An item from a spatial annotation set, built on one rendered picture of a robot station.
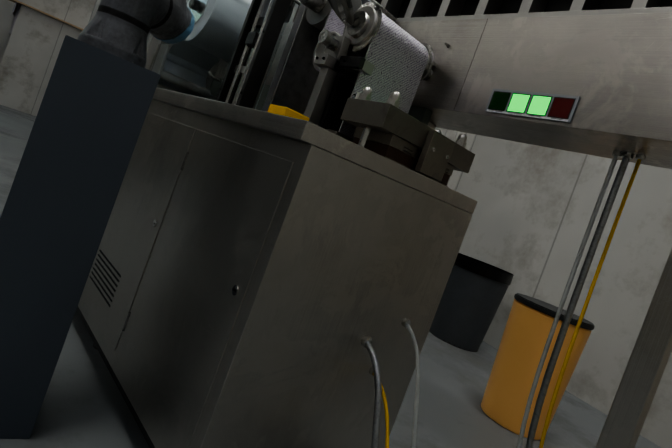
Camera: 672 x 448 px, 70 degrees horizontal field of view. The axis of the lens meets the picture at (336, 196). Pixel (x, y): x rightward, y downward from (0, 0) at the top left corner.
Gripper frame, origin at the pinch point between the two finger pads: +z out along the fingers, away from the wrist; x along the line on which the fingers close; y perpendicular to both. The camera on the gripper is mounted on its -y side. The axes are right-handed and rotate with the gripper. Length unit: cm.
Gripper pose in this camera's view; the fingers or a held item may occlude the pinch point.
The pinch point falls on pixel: (346, 21)
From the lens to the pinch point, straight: 144.0
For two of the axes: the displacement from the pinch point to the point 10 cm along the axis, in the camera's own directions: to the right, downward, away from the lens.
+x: -6.3, -2.4, 7.4
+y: 7.1, -5.7, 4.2
